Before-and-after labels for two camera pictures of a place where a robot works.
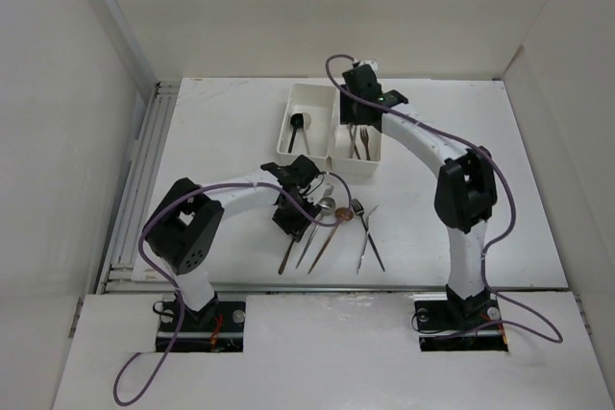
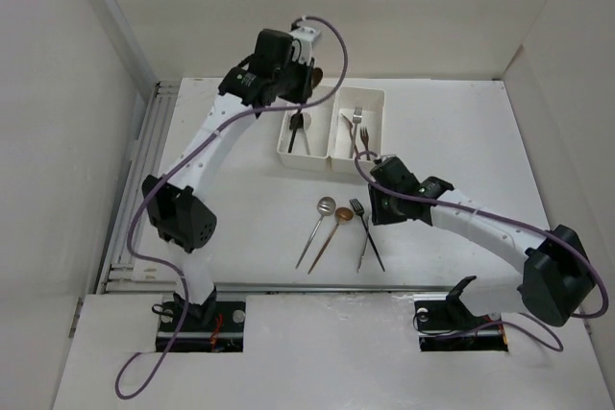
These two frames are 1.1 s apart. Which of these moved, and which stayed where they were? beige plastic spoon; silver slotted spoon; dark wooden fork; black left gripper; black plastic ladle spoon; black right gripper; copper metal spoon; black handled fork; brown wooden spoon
Moved: black left gripper; black right gripper; brown wooden spoon
Stayed: black plastic ladle spoon; copper metal spoon; beige plastic spoon; black handled fork; dark wooden fork; silver slotted spoon
